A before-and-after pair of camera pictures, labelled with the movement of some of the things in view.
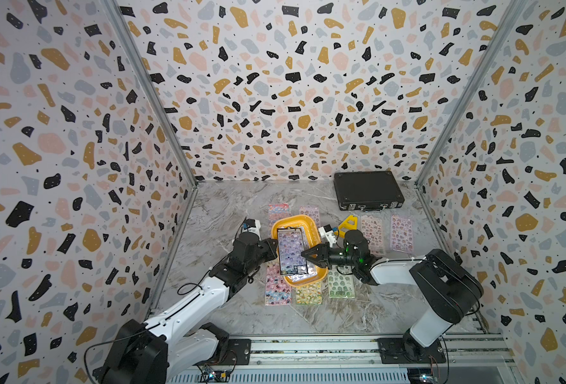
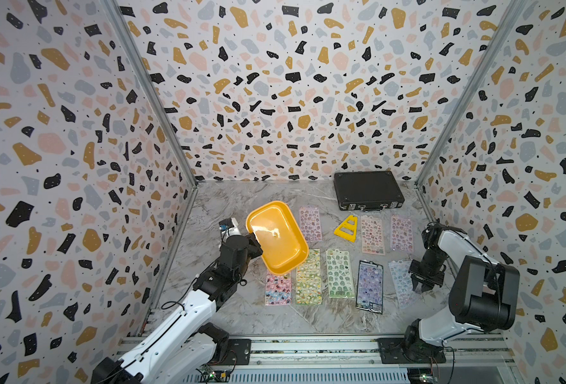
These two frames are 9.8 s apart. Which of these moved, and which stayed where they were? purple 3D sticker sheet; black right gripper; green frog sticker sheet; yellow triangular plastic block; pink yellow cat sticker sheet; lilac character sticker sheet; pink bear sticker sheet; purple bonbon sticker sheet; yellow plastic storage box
Moved: black right gripper; purple bonbon sticker sheet; yellow plastic storage box
Stayed: lilac character sticker sheet; pink yellow cat sticker sheet; yellow triangular plastic block; purple 3D sticker sheet; green frog sticker sheet; pink bear sticker sheet
